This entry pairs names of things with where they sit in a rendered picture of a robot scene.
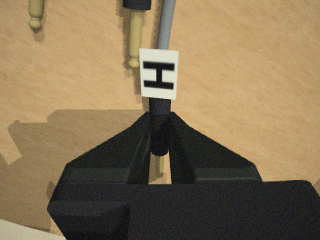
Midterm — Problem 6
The black jack plug with white tag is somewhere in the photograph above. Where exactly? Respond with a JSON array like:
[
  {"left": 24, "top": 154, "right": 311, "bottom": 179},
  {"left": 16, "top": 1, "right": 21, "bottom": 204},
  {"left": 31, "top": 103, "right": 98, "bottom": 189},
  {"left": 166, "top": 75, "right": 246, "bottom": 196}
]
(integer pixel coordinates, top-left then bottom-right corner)
[{"left": 139, "top": 48, "right": 179, "bottom": 178}]

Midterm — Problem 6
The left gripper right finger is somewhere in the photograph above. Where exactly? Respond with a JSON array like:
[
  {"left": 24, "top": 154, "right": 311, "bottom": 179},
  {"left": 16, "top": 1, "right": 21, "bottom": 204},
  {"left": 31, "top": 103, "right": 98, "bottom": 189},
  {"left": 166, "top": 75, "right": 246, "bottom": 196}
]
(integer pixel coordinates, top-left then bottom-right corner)
[{"left": 169, "top": 111, "right": 263, "bottom": 184}]

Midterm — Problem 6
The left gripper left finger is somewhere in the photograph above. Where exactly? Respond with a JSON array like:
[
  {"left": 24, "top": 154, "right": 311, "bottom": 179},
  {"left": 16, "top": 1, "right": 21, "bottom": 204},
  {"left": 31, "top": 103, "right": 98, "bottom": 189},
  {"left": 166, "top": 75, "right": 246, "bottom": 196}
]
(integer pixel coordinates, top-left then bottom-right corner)
[{"left": 57, "top": 112, "right": 151, "bottom": 185}]

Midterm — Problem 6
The grey cable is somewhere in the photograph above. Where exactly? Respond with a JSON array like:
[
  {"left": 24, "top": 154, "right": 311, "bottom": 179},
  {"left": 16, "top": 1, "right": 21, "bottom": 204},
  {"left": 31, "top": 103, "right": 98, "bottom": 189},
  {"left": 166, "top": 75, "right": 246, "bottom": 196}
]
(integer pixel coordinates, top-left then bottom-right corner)
[{"left": 156, "top": 0, "right": 176, "bottom": 50}]

